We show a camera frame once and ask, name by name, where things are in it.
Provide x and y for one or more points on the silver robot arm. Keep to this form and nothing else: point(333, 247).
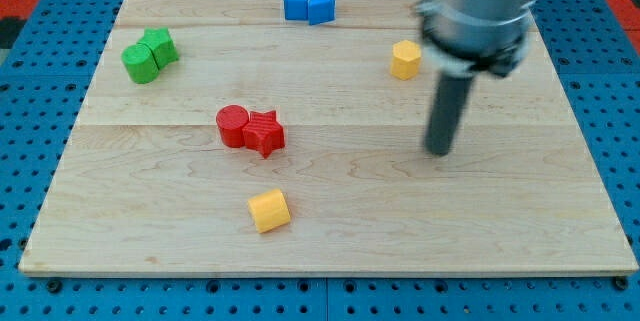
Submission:
point(466, 37)

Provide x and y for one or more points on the red star block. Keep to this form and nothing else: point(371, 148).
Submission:
point(263, 133)

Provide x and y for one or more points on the yellow hexagon block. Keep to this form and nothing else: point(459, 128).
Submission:
point(406, 59)

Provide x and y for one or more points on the green star block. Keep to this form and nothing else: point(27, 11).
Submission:
point(161, 44)

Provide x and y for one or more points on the yellow rounded block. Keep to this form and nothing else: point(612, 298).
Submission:
point(269, 210)

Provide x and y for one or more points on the red cylinder block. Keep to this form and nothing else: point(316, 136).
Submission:
point(231, 120)

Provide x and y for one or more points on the wooden board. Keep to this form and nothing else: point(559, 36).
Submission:
point(146, 188)

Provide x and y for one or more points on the blue triangle block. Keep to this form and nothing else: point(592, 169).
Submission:
point(321, 11)

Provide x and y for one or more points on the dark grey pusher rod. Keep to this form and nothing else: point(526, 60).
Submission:
point(447, 110)

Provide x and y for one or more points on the blue cube block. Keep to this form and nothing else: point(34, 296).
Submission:
point(296, 10)

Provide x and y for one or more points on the green cylinder block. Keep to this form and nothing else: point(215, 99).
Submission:
point(139, 63)

